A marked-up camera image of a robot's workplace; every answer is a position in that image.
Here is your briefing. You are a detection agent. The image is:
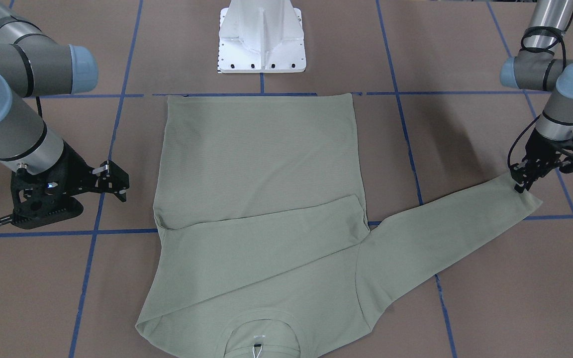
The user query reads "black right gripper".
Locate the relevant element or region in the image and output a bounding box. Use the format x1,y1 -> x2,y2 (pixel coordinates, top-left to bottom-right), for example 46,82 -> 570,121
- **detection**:
10,144 -> 130,230

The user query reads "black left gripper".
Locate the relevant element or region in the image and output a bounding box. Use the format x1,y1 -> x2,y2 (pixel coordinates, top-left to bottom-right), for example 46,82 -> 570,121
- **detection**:
509,130 -> 573,193

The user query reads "olive green long-sleeve shirt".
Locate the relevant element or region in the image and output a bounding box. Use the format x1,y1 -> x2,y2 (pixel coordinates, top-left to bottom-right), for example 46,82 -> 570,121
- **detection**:
135,93 -> 541,358

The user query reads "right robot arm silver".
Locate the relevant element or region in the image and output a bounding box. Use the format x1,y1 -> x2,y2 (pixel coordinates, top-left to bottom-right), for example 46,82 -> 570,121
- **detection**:
0,3 -> 130,230

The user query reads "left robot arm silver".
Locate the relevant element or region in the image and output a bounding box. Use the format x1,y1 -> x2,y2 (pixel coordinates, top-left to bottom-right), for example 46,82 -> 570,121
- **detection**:
500,0 -> 573,193

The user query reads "white central pedestal base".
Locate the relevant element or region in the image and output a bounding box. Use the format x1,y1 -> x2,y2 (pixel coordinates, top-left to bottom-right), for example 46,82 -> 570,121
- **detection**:
217,0 -> 307,74

